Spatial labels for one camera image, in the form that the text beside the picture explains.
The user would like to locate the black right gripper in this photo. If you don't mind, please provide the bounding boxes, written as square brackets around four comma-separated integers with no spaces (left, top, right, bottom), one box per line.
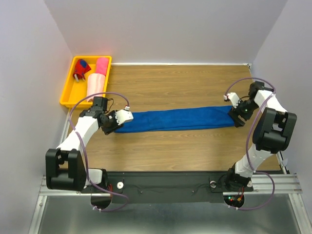
[227,97,259,127]

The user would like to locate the blue towel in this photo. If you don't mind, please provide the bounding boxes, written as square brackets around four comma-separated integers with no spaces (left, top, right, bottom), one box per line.
[115,106,234,134]

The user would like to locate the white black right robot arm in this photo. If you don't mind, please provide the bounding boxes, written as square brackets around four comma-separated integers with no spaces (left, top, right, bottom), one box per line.
[224,79,297,190]

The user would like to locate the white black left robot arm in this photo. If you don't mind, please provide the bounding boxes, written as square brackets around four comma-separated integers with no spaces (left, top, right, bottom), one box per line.
[45,97,123,191]

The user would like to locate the light pink rolled towel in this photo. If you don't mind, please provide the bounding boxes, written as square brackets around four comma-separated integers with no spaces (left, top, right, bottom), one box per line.
[87,73,106,96]

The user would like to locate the yellow plastic tray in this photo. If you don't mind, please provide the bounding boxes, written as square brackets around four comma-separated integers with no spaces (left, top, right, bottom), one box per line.
[59,56,112,108]

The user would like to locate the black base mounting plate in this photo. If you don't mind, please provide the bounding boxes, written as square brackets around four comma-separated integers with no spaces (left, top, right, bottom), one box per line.
[79,171,254,204]

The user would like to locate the hot pink rolled towel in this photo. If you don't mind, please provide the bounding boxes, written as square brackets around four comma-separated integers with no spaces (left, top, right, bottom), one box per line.
[96,57,109,75]

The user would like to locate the red blue patterned cloth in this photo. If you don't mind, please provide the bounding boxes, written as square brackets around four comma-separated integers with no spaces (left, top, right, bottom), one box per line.
[73,59,91,82]

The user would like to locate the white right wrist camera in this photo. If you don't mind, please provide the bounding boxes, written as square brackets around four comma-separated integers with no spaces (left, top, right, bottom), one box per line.
[223,92,240,108]

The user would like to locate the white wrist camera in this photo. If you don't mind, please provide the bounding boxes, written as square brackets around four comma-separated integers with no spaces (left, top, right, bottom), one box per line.
[223,92,240,108]
[115,109,134,125]

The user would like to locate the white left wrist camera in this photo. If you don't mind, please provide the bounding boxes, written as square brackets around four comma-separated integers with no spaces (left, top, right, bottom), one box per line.
[115,109,134,125]

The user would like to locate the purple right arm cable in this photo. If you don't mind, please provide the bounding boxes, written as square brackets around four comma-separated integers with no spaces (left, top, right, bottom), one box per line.
[224,77,276,211]

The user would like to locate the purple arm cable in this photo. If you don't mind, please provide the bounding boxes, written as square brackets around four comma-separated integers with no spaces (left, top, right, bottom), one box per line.
[69,92,131,212]
[224,77,276,211]

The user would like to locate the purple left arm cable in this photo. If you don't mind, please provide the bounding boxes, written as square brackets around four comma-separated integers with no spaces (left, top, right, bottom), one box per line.
[69,92,131,212]

